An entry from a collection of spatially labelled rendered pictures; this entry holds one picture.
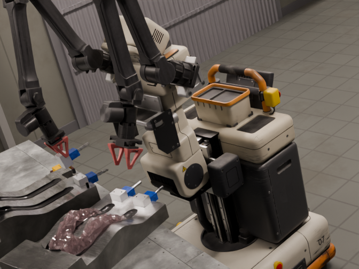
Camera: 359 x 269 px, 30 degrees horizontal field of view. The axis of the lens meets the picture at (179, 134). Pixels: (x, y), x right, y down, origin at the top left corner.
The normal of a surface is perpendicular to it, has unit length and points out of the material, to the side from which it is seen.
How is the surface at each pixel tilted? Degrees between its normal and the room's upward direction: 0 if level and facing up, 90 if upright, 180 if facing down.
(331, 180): 0
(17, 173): 0
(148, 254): 0
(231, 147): 90
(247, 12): 90
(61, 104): 90
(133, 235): 90
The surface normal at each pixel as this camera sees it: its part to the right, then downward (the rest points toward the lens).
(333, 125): -0.22, -0.88
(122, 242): 0.77, 0.11
